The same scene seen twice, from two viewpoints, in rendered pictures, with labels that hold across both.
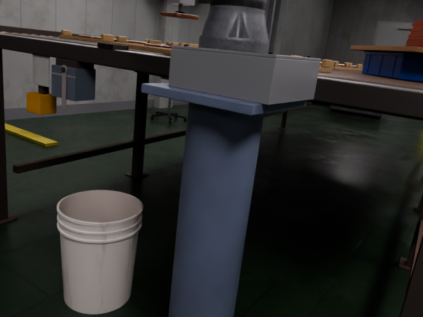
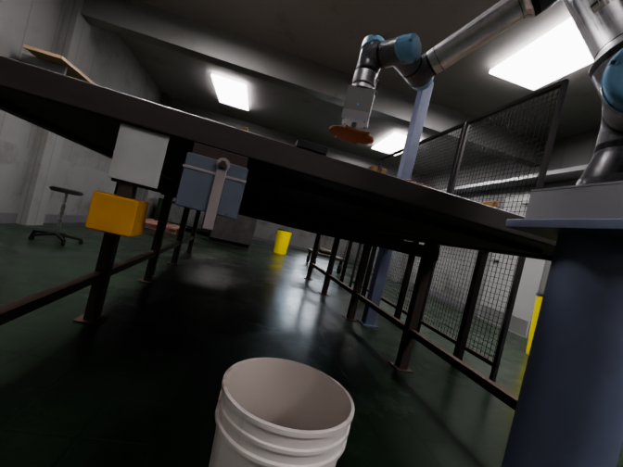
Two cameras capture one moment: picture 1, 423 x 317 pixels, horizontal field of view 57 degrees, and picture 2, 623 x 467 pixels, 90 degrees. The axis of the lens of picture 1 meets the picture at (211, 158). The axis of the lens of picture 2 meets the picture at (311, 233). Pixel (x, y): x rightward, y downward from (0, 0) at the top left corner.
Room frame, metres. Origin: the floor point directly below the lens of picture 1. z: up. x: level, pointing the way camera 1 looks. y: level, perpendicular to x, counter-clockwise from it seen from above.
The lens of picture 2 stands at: (0.79, 0.87, 0.72)
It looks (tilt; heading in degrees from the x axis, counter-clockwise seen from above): 0 degrees down; 318
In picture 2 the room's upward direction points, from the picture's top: 14 degrees clockwise
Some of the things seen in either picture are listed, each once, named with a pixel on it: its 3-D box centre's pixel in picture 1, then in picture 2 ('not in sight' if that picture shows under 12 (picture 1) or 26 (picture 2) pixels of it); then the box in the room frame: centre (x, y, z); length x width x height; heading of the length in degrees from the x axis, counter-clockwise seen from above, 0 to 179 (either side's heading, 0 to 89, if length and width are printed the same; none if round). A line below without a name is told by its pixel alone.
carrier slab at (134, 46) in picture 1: (165, 50); not in sight; (1.63, 0.23, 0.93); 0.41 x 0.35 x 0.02; 58
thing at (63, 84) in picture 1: (72, 83); (213, 189); (1.50, 0.57, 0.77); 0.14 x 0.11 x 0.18; 61
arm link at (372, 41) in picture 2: not in sight; (371, 57); (1.49, 0.17, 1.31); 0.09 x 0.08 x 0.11; 5
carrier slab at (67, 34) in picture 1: (112, 39); not in sight; (2.13, 0.59, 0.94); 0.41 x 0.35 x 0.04; 61
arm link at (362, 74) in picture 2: not in sight; (365, 82); (1.49, 0.17, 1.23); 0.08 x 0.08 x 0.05
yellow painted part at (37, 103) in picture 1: (41, 83); (127, 180); (1.59, 0.73, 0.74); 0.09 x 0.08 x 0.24; 61
